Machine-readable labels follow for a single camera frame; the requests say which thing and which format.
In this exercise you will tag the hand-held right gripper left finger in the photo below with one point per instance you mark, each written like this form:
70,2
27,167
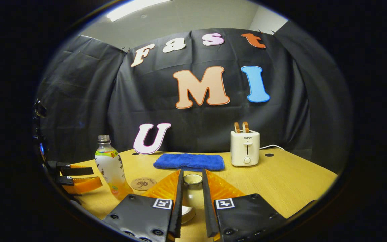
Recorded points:
179,201

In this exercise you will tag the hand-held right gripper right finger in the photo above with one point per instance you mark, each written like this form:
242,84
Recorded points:
207,201

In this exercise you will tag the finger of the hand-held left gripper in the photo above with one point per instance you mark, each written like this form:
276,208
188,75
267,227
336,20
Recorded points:
79,171
86,185

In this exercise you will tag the clear water bottle white label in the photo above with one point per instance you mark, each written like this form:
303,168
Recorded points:
111,168

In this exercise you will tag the round cork coaster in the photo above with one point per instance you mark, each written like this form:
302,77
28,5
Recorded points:
143,184

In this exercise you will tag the blue towel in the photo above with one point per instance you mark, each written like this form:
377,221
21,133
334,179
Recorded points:
190,162

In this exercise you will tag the white toaster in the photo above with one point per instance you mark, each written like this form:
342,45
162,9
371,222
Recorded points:
245,148

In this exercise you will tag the black backdrop cloth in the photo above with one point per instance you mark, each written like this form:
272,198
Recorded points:
180,134

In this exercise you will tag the bread slice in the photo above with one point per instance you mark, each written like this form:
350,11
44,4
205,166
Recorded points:
245,127
237,127

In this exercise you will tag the ceiling light panel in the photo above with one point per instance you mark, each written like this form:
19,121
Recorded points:
133,8

